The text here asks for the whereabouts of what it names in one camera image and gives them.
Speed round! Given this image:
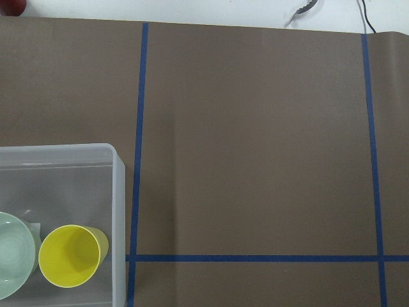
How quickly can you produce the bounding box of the yellow plastic cup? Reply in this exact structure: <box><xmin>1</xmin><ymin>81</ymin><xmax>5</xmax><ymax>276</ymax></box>
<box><xmin>38</xmin><ymin>224</ymin><xmax>109</xmax><ymax>288</ymax></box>

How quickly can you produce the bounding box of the mint green bowl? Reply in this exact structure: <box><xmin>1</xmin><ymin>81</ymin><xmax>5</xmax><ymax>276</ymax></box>
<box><xmin>1</xmin><ymin>212</ymin><xmax>41</xmax><ymax>299</ymax></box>

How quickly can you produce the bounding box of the red object at edge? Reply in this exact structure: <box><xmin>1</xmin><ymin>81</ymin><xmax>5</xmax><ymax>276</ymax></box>
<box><xmin>0</xmin><ymin>0</ymin><xmax>27</xmax><ymax>17</ymax></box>

